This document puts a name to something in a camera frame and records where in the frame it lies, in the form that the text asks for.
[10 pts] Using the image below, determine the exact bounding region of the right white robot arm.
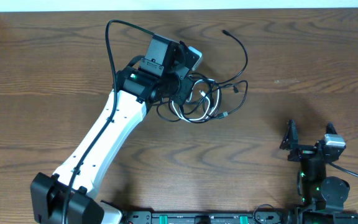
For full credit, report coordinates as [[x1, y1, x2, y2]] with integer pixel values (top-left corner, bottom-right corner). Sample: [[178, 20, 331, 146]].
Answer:
[[280, 119, 358, 224]]

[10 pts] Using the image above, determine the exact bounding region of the long black USB cable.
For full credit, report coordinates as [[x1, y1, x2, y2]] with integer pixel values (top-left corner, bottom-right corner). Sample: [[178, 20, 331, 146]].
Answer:
[[155, 29, 249, 124]]

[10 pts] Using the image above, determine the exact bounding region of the white USB cable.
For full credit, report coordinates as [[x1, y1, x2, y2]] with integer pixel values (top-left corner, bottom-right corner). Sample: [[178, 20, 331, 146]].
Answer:
[[171, 78, 221, 123]]

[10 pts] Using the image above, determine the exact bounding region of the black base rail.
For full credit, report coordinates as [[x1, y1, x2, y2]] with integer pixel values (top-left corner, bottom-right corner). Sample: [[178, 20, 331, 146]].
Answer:
[[119, 204, 358, 224]]

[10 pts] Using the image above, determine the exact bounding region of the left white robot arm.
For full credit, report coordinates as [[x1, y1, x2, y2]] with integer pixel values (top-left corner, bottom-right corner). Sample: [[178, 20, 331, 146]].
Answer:
[[30, 34, 203, 223]]

